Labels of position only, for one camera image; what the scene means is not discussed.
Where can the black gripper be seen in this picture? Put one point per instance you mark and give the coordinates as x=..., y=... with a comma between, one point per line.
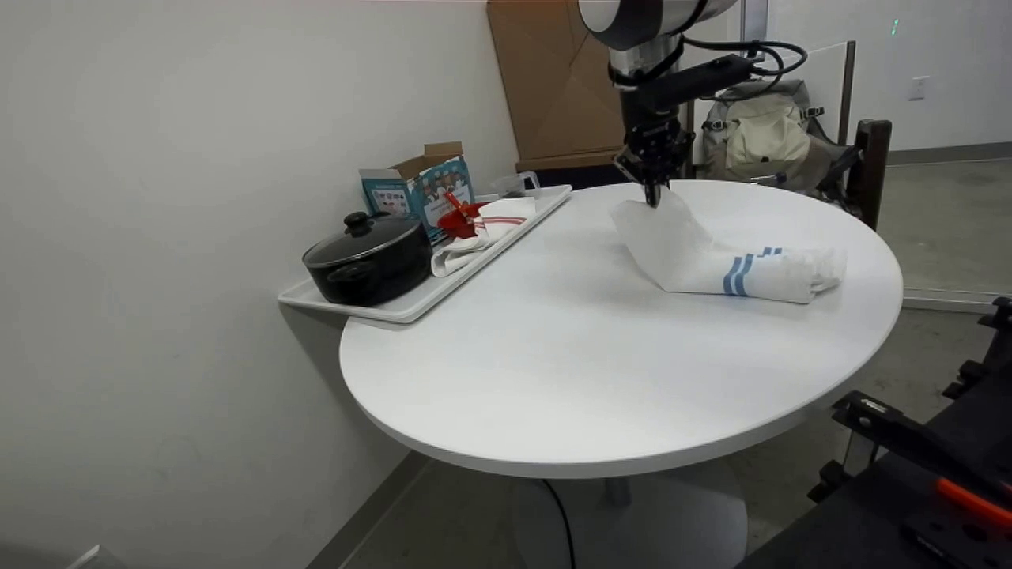
x=655, y=150

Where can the white towel with blue stripes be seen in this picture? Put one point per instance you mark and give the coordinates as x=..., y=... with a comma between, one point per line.
x=682, y=253

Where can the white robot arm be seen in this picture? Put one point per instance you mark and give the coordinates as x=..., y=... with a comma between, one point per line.
x=644, y=42

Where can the white rectangular tray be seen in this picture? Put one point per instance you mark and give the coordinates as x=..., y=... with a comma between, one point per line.
x=409, y=308

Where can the beige backpack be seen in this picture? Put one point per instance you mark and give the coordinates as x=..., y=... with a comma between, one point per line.
x=768, y=138

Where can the large brown cardboard box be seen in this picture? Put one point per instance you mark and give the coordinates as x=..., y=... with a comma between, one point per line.
x=555, y=77

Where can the red and white cloth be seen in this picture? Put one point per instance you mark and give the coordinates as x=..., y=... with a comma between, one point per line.
x=475, y=224

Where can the blue and white carton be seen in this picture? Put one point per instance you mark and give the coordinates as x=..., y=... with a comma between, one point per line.
x=421, y=189

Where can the black cooking pot with lid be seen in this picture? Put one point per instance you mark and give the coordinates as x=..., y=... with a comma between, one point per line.
x=371, y=260

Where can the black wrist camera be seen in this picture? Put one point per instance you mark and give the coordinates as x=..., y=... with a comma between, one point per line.
x=694, y=82

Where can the orange handled clamp tool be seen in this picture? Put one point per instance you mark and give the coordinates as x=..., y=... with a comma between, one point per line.
x=958, y=477

